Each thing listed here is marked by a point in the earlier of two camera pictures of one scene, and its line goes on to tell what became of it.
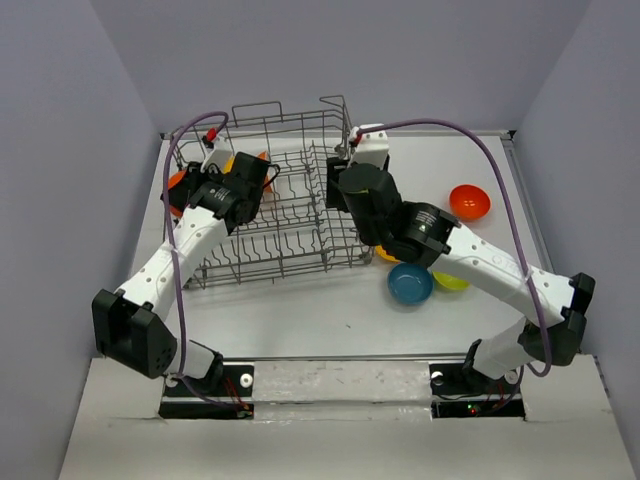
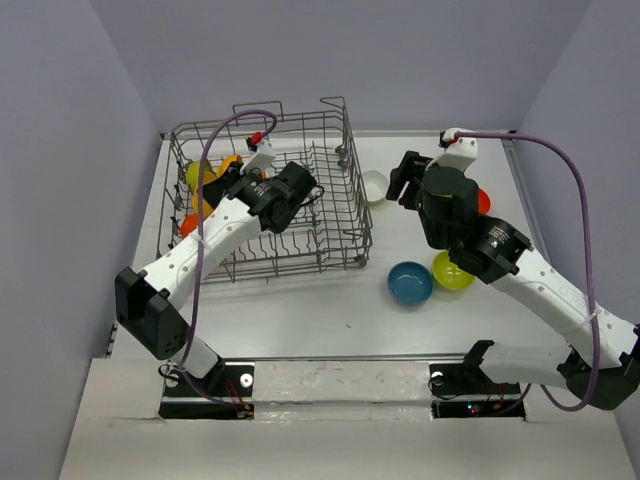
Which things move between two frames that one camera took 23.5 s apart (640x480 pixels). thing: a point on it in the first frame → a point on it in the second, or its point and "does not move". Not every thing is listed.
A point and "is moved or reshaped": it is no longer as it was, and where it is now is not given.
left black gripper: (181, 193) → (215, 192)
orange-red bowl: (172, 180) is moved or reshaped
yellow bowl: (229, 165) does not move
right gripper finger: (334, 197) → (401, 175)
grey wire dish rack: (294, 230) does not move
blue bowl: (410, 283) does not move
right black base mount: (458, 390) does not move
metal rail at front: (344, 356) does not move
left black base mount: (232, 400) does not move
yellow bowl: (383, 254) is moved or reshaped
